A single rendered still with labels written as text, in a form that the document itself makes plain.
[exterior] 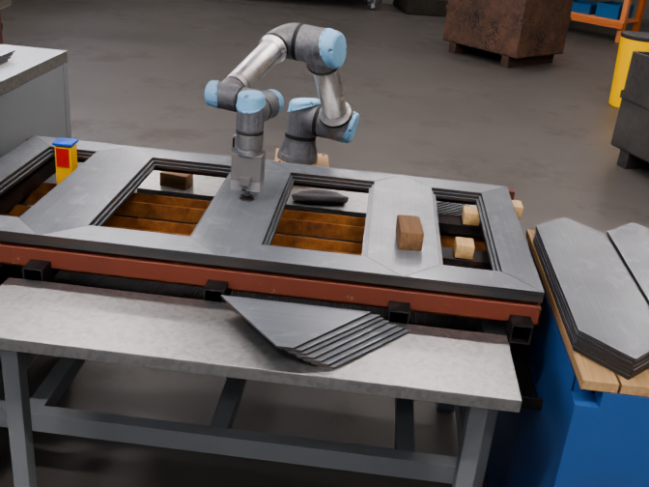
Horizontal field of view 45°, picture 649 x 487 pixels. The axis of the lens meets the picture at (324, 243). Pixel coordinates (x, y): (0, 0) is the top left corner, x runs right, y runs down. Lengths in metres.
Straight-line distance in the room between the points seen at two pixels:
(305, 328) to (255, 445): 0.57
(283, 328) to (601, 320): 0.70
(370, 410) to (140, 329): 1.26
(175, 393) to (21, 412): 0.93
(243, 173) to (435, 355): 0.77
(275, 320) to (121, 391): 1.24
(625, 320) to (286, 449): 0.95
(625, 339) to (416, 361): 0.44
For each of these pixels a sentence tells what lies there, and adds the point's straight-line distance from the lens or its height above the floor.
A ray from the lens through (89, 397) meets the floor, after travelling 2.89.
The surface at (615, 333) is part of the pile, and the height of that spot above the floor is 0.85.
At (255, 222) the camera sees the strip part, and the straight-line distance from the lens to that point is 2.10.
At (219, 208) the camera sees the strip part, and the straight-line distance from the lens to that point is 2.17.
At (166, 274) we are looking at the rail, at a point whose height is 0.77.
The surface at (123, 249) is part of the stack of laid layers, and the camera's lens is 1.97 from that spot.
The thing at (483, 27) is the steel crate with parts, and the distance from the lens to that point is 9.40.
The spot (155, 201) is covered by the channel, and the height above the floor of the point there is 0.70.
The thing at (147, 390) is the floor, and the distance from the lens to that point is 2.90.
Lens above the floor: 1.67
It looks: 24 degrees down
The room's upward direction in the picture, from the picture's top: 5 degrees clockwise
